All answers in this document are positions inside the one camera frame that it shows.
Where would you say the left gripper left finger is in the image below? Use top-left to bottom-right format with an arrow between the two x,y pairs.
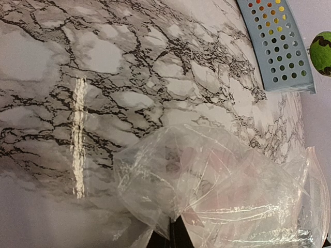
147,231 -> 171,248

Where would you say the light blue plastic basket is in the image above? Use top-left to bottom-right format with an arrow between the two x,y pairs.
237,0 -> 316,94

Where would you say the green fake vegetable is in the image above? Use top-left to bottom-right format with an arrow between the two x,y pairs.
309,31 -> 331,77

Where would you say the clear zip top bag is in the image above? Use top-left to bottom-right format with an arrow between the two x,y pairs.
114,125 -> 330,247

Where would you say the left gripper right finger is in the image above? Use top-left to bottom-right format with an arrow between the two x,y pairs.
170,216 -> 194,248

